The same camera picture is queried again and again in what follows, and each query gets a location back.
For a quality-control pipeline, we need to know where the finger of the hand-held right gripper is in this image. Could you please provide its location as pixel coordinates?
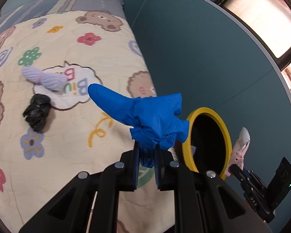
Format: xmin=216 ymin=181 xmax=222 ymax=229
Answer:
xmin=229 ymin=164 xmax=257 ymax=193

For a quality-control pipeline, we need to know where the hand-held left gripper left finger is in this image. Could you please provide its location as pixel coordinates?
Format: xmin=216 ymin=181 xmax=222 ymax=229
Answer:
xmin=19 ymin=142 xmax=140 ymax=233

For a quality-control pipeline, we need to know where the window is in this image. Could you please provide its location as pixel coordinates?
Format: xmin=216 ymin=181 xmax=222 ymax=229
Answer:
xmin=196 ymin=0 xmax=291 ymax=127

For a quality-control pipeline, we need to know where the yellow rimmed trash bin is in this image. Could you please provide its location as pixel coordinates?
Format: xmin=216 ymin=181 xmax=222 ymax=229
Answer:
xmin=182 ymin=107 xmax=232 ymax=181

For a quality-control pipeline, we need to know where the cream bear printed blanket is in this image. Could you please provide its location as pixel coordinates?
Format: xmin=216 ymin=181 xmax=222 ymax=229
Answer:
xmin=0 ymin=10 xmax=183 ymax=233

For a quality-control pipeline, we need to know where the pink cloth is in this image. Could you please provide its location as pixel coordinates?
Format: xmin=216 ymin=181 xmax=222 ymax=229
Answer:
xmin=224 ymin=127 xmax=251 ymax=176

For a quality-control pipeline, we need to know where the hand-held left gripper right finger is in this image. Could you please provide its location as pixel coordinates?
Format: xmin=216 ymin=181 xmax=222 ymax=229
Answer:
xmin=155 ymin=146 xmax=273 ymax=233

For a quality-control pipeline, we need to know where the black crumpled sock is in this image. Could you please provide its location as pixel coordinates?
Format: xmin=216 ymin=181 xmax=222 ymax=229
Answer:
xmin=23 ymin=95 xmax=52 ymax=132

